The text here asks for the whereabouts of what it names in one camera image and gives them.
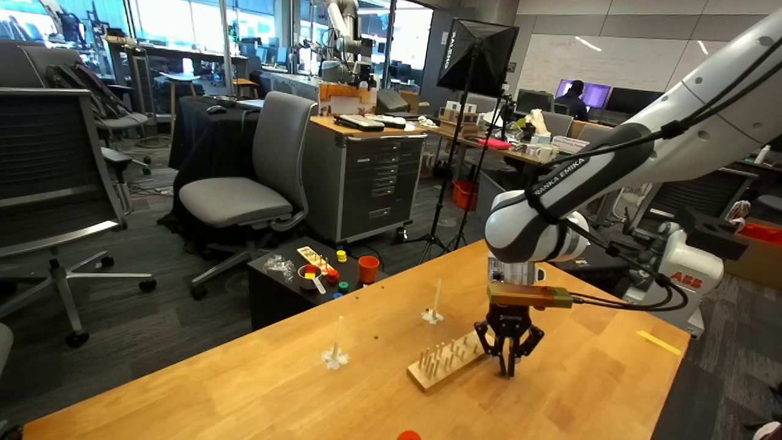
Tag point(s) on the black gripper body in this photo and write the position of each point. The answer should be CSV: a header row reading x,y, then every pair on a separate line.
x,y
508,321

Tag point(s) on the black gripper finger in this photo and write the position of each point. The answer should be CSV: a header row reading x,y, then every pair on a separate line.
x,y
489,342
523,348

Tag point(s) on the white ABB robot base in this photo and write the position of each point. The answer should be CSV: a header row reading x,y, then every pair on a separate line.
x,y
688,266

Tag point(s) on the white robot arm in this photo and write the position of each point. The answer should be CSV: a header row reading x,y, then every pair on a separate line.
x,y
718,114

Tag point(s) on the wooden peg rack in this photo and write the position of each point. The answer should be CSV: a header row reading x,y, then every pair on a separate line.
x,y
445,361

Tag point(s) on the orange disc at table edge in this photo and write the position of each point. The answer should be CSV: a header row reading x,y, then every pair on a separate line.
x,y
409,435

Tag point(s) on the clear plastic stand far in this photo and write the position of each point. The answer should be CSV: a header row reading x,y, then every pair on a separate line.
x,y
434,313

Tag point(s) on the yellow tape strip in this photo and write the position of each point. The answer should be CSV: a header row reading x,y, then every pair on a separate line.
x,y
658,342

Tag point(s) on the red bucket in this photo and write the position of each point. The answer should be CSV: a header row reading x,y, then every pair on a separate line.
x,y
465,193

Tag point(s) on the orange cup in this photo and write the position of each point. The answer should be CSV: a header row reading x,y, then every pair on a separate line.
x,y
366,266

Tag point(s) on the black low side table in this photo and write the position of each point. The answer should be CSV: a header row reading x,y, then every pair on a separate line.
x,y
281,282

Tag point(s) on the grey drawer cabinet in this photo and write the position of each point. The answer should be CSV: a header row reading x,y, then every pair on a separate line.
x,y
360,185

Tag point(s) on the purple computer monitor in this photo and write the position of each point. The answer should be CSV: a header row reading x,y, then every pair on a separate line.
x,y
594,95

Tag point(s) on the grey office chair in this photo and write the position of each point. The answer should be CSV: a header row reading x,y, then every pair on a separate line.
x,y
267,202

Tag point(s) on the black softbox light stand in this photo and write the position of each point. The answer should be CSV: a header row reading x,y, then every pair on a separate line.
x,y
474,61

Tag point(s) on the black mesh office chair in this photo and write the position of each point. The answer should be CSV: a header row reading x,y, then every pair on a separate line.
x,y
54,188

